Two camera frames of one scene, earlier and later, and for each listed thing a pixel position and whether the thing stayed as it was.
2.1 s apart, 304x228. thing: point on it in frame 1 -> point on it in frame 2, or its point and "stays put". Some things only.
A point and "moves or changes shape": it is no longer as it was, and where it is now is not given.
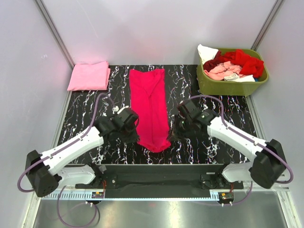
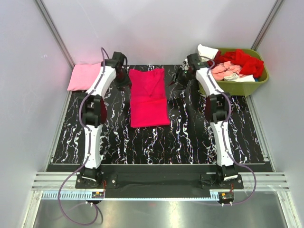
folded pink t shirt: (85, 77) stays put
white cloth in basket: (206, 53) stays put
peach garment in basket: (218, 72) stays put
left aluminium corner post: (42, 8) stays put
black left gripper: (134, 137) -> (127, 82)
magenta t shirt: (148, 96) moves or changes shape
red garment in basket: (249, 65) stays put
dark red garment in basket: (217, 60) stays put
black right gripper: (175, 134) -> (177, 74)
